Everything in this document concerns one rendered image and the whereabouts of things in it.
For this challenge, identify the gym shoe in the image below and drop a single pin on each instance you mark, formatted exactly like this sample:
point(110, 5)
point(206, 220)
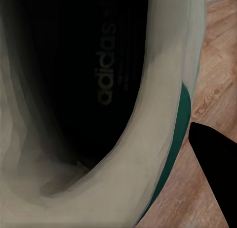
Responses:
point(95, 101)

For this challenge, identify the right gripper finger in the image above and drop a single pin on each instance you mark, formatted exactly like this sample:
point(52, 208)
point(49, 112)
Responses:
point(217, 156)

